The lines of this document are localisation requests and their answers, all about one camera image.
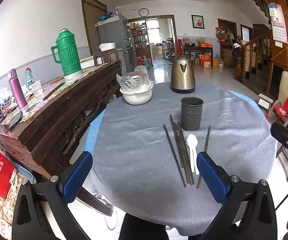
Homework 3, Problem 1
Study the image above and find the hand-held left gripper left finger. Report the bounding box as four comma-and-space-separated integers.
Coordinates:
12, 151, 94, 240

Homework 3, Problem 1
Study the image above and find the white plastic spoon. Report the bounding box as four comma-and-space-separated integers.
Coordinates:
185, 142, 195, 173
187, 133, 200, 175

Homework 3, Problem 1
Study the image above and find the black chopstick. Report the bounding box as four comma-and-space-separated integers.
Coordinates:
196, 126, 211, 188
163, 124, 186, 188

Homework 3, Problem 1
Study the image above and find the pink wall calendar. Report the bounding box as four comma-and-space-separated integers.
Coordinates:
269, 3, 288, 43

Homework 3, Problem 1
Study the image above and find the clear plastic bag of bowls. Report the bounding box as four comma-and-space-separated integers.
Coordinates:
116, 71, 154, 93

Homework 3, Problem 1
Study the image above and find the brown door curtain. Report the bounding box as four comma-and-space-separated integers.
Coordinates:
81, 0, 108, 56

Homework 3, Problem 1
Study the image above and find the clear plastic cup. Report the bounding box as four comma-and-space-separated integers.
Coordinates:
30, 80, 43, 96

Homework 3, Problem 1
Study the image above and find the purple bottle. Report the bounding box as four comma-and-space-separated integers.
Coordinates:
6, 69, 28, 110

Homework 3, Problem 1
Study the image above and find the dark wooden side table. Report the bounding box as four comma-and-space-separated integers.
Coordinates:
182, 45, 214, 69

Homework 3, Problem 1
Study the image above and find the grey metal utensil holder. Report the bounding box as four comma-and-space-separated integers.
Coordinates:
181, 97, 204, 131

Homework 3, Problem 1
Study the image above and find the white basin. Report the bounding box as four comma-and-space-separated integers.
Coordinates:
120, 84, 154, 105

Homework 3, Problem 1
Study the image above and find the wooden stair railing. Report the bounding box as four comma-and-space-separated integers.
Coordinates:
234, 30, 274, 80

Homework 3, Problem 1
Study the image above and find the orange box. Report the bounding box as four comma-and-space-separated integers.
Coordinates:
199, 54, 212, 68

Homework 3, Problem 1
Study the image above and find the black phone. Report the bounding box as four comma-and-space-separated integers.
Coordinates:
7, 111, 23, 131

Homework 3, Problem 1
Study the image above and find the dark carved wooden sideboard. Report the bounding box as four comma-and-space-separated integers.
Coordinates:
0, 60, 122, 217

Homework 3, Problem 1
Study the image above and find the framed wall picture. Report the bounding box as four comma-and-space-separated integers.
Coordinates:
191, 15, 205, 29

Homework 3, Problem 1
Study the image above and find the grey refrigerator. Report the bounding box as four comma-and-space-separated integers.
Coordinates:
95, 15, 134, 73

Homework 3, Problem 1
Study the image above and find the grey tablecloth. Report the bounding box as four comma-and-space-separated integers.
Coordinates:
88, 81, 279, 237

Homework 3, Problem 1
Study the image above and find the floral patterned cloth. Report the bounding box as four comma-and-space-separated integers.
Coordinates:
0, 174, 35, 240

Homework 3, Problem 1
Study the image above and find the person's black clothing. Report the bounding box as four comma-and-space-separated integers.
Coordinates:
119, 212, 166, 240

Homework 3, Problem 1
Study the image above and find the blue table cover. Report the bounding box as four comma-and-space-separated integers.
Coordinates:
83, 89, 265, 160

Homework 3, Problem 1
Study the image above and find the gold electric kettle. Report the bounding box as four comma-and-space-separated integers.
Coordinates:
171, 53, 196, 94

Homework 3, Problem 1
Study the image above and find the green label water bottle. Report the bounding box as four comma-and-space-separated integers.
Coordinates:
25, 67, 36, 88

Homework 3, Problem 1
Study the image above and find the wooden chair back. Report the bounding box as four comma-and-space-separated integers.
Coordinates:
93, 48, 121, 65

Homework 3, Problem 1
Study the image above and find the red child chair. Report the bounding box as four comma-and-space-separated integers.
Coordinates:
266, 94, 288, 130

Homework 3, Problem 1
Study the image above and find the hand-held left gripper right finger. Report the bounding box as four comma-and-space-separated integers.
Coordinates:
196, 151, 276, 240

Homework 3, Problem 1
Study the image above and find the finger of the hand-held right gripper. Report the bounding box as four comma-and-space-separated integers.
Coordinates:
271, 120, 288, 155

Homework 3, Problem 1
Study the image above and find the white chest box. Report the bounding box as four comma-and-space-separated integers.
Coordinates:
80, 56, 96, 68

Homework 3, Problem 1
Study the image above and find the dark stick on sideboard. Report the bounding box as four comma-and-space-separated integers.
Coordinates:
42, 81, 66, 100

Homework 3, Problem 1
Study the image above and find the green thermos flask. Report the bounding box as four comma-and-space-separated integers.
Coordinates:
50, 29, 84, 80

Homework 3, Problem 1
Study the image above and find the white step stool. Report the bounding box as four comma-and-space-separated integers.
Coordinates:
258, 93, 274, 110

